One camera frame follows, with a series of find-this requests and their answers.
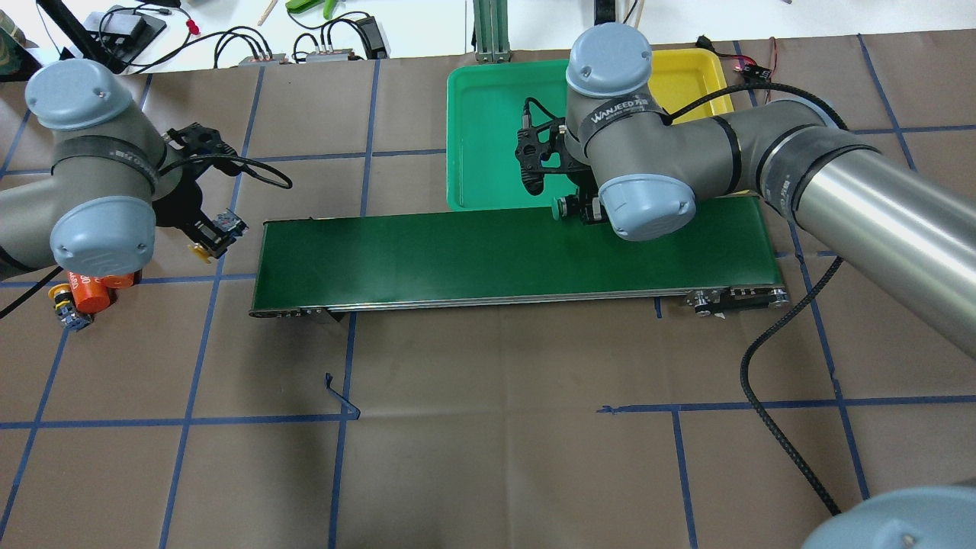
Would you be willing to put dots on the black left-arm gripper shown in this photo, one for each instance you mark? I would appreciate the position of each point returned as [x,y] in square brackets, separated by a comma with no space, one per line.
[180,206]

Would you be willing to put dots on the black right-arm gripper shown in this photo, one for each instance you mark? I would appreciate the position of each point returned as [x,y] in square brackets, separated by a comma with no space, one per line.
[585,207]

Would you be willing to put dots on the yellow push button switch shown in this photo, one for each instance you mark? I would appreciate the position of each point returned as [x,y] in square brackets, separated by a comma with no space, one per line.
[211,238]
[66,308]

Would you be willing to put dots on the green push button switch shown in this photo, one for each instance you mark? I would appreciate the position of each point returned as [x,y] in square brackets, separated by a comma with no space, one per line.
[565,207]

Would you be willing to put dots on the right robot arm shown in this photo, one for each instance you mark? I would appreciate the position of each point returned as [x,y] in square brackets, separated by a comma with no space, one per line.
[637,167]

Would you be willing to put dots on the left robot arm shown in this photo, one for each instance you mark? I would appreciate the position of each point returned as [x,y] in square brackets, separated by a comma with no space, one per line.
[114,180]

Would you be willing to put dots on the green conveyor belt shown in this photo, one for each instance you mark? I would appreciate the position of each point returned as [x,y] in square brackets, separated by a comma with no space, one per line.
[722,260]

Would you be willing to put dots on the orange cylinder upper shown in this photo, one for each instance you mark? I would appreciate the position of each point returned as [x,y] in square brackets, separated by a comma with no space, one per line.
[121,281]

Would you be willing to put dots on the orange cylinder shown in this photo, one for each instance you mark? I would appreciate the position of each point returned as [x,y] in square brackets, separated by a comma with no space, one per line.
[121,281]
[90,295]

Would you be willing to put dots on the green plastic tray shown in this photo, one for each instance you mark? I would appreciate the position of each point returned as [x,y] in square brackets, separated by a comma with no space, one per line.
[484,113]

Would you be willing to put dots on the orange cylinder lower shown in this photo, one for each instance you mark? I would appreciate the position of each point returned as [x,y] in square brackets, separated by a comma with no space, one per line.
[90,295]

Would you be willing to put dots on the yellow plastic tray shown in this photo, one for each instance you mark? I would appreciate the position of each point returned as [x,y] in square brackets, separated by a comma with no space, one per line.
[694,76]

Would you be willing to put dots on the black power adapter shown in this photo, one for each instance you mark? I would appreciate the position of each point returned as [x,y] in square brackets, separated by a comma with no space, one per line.
[375,45]

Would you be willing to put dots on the green aluminium frame post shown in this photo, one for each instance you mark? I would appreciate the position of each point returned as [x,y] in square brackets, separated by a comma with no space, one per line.
[491,31]

